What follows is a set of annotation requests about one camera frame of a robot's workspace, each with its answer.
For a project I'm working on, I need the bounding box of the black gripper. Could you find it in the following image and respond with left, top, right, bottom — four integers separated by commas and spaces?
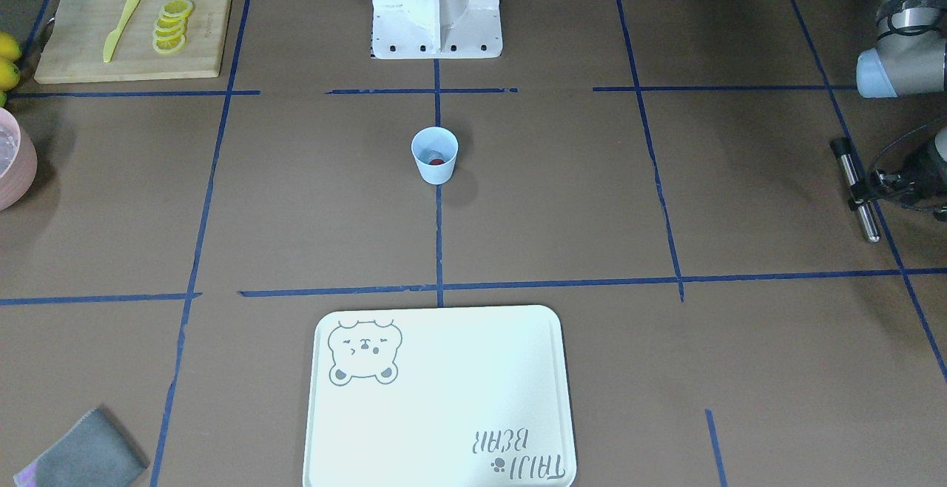
848, 127, 946, 223

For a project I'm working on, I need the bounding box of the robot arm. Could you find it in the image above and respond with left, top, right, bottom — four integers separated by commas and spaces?
849, 0, 946, 223

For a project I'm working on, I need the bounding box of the light blue cup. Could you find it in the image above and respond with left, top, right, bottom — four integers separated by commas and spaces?
411, 127, 459, 186

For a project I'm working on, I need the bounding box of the cream bear tray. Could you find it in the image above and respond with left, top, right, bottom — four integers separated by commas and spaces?
302, 305, 578, 486

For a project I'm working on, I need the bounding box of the lemon slices row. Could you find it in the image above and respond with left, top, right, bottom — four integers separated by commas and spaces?
152, 0, 195, 55

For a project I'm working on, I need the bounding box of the yellow plastic knife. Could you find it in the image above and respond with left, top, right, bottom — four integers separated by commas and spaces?
101, 0, 141, 64

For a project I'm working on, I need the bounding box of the wooden cutting board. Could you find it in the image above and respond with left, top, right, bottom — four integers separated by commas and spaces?
33, 0, 232, 84

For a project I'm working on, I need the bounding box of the grey folded cloth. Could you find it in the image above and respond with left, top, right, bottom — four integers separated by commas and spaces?
13, 407, 148, 486

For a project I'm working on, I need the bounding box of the pink bowl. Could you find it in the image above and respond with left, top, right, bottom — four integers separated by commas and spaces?
1, 108, 38, 211

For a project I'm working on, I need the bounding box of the yellow lemon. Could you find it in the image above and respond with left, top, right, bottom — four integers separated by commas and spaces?
0, 56, 21, 92
0, 31, 23, 62

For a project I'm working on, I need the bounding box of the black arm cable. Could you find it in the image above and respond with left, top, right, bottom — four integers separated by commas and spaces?
866, 118, 947, 177

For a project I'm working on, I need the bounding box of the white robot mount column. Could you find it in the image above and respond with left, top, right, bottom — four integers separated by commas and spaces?
370, 0, 503, 60

